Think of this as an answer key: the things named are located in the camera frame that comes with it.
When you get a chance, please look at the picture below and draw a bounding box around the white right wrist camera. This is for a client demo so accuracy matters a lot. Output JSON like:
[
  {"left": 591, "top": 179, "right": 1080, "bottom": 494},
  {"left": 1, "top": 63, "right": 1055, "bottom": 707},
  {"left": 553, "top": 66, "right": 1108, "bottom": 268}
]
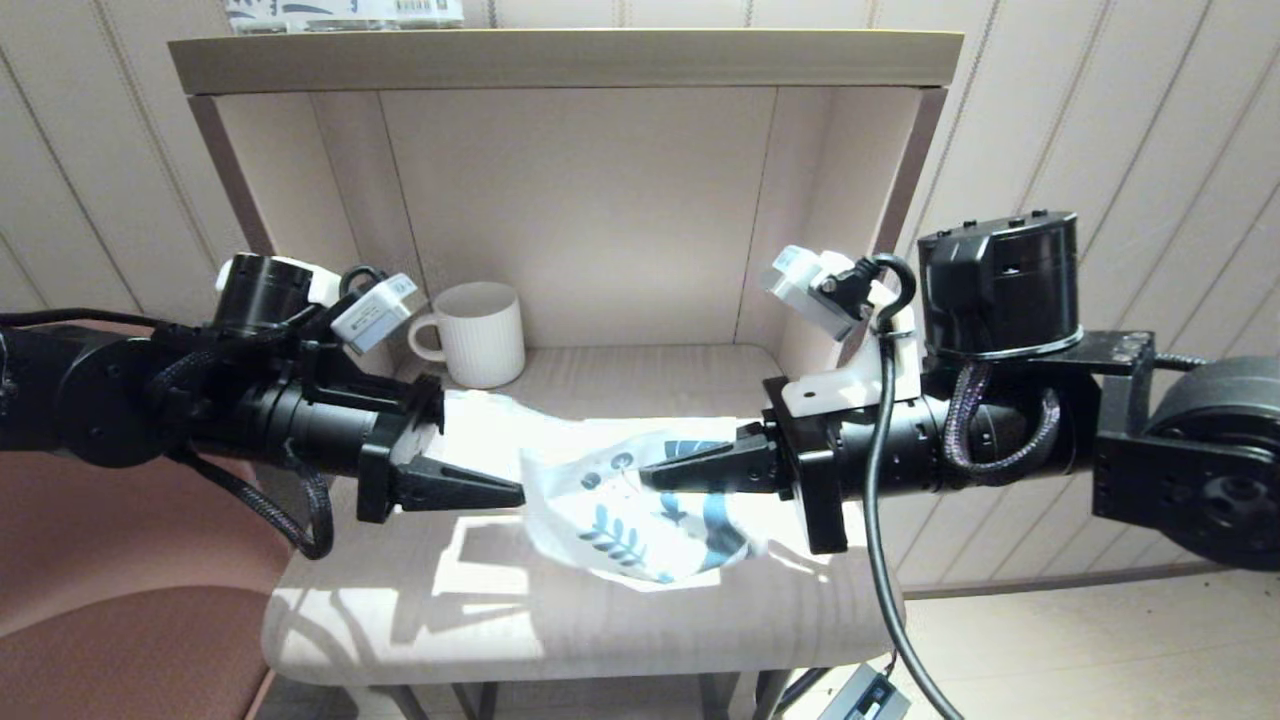
[{"left": 764, "top": 245, "right": 922, "bottom": 417}]

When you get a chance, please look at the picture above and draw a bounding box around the white ribbed ceramic mug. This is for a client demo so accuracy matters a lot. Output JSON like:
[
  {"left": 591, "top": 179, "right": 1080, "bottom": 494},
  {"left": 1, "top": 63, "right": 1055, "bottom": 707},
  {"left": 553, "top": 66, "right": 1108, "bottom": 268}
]
[{"left": 407, "top": 281, "right": 527, "bottom": 391}]

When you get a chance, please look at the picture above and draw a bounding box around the reddish brown chair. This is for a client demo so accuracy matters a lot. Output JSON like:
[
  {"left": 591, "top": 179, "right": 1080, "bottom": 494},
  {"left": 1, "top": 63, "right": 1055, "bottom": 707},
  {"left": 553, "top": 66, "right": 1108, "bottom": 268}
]
[{"left": 0, "top": 318, "right": 301, "bottom": 720}]

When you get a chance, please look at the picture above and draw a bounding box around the braided black right arm cable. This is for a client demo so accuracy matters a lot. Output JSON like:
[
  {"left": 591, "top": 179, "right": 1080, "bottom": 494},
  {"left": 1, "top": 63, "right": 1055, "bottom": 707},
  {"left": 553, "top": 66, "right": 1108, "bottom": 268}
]
[{"left": 940, "top": 358, "right": 1062, "bottom": 490}]

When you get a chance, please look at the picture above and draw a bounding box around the light wooden desk with shelf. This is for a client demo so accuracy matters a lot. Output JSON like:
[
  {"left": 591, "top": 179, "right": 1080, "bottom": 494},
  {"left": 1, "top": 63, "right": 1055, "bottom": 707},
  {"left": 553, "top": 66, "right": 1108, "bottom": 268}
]
[{"left": 167, "top": 28, "right": 967, "bottom": 720}]

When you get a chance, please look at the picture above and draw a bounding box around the braided black left arm cable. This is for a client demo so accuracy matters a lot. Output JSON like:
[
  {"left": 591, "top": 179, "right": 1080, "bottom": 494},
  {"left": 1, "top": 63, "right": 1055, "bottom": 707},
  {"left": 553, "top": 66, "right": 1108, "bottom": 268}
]
[{"left": 148, "top": 340, "right": 336, "bottom": 561}]

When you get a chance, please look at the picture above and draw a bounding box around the braided black arm cable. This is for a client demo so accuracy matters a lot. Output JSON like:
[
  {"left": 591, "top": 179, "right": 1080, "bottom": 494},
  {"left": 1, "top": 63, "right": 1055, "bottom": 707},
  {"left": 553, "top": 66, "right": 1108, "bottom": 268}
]
[
  {"left": 148, "top": 340, "right": 336, "bottom": 561},
  {"left": 940, "top": 358, "right": 1062, "bottom": 490}
]

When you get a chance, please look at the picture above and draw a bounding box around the patterned package with barcode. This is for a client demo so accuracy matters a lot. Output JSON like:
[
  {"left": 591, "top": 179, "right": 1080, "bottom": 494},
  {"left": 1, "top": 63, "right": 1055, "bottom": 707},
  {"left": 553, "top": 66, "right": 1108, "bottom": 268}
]
[{"left": 224, "top": 0, "right": 465, "bottom": 31}]

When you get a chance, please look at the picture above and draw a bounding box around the smooth black camera cable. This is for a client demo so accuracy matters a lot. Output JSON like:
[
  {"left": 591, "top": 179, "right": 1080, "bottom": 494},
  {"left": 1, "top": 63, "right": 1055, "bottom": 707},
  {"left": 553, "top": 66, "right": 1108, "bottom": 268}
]
[{"left": 860, "top": 253, "right": 967, "bottom": 720}]

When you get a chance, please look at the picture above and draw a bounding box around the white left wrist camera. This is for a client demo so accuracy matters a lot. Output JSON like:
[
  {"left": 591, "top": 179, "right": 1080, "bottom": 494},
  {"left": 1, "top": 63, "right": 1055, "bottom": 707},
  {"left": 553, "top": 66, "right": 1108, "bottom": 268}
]
[{"left": 330, "top": 272, "right": 432, "bottom": 357}]

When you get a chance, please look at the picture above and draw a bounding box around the black left camera cable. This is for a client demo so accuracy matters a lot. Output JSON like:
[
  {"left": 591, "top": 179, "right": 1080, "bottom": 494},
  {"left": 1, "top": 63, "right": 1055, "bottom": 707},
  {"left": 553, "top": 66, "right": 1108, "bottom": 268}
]
[{"left": 0, "top": 264, "right": 389, "bottom": 331}]

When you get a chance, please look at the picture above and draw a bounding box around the white floral plastic bag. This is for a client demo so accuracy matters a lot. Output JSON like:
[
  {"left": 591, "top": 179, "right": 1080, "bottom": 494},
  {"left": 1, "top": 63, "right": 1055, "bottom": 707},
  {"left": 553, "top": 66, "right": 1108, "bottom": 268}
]
[{"left": 435, "top": 388, "right": 773, "bottom": 593}]

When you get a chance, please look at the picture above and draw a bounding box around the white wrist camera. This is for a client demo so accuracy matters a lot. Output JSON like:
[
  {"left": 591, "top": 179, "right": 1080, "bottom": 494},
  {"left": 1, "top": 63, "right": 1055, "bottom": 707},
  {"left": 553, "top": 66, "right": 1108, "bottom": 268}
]
[
  {"left": 330, "top": 272, "right": 432, "bottom": 357},
  {"left": 764, "top": 245, "right": 922, "bottom": 417}
]

